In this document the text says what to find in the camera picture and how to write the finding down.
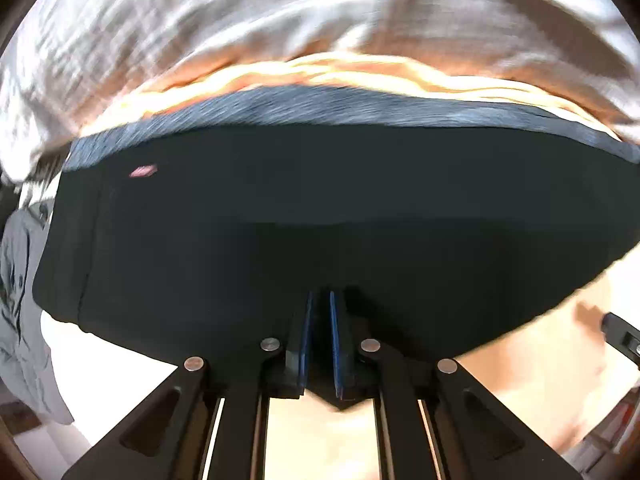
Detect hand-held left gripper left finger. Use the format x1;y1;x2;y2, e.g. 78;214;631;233
62;290;315;480

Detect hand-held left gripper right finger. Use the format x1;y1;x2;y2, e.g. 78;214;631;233
328;288;583;480

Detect black pants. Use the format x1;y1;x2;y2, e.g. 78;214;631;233
31;85;640;376

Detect white striped blanket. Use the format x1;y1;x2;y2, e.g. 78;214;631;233
0;0;640;181

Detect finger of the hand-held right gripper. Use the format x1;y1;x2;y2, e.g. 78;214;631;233
600;312;640;368

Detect grey shirt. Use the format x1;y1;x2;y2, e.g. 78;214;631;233
0;199;75;426

